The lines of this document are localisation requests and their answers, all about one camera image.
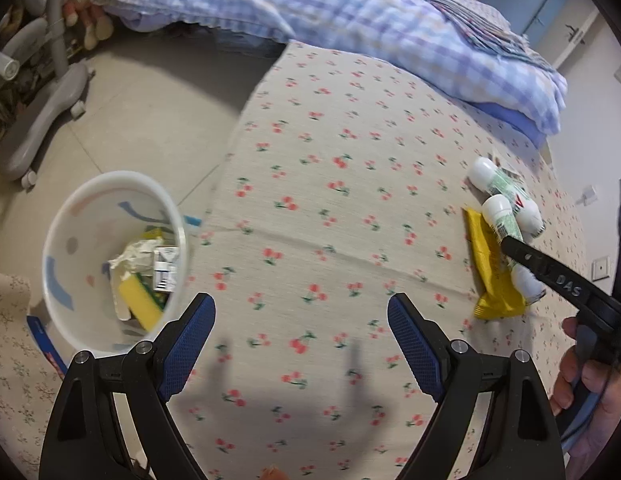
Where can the small white drink bottle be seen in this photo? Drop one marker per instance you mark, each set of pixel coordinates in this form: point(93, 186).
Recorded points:
point(523, 280)
point(530, 220)
point(495, 210)
point(483, 172)

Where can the white wall socket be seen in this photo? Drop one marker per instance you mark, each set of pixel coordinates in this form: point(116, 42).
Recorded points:
point(586, 195)
point(601, 269)

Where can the grey wheeled stand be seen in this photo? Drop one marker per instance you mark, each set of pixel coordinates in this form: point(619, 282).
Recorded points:
point(45, 115)

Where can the purple bed sheet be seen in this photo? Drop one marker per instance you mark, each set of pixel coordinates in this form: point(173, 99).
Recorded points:
point(510, 122)

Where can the yellow green sponge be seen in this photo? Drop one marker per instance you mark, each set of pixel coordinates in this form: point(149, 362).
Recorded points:
point(140, 302)

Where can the pink plush toy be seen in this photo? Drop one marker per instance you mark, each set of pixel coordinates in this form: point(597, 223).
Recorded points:
point(90, 25)

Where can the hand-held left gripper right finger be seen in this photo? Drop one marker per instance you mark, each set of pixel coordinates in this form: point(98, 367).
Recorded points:
point(415, 350)

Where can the white plastic bin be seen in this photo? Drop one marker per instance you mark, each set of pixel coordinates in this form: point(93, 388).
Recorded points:
point(75, 210)

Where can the floral print rug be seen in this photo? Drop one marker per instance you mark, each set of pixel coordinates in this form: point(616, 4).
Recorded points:
point(15, 385)

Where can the grey striped folded cloth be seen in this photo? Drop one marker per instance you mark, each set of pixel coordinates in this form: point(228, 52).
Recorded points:
point(470, 25)

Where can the person's right hand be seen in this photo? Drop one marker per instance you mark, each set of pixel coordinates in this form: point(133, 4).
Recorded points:
point(615, 410)

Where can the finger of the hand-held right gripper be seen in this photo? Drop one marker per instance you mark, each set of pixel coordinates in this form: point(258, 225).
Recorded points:
point(560, 282)

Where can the clear wrapper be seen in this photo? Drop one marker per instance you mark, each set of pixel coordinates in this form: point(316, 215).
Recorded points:
point(135, 255)

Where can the purple checked blanket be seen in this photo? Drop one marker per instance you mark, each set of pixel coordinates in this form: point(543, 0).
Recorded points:
point(340, 10)

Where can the blue flat box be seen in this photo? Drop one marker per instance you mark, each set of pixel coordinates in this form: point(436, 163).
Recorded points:
point(43, 342)

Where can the yellow snack wrapper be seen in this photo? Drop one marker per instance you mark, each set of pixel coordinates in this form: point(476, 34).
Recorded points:
point(490, 285)

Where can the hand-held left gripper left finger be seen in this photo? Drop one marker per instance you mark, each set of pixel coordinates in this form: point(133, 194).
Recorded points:
point(188, 345)

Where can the cherry print tablecloth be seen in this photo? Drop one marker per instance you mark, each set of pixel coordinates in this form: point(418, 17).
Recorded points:
point(340, 240)

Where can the white door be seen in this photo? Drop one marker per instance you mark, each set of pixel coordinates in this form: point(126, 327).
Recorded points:
point(585, 40)

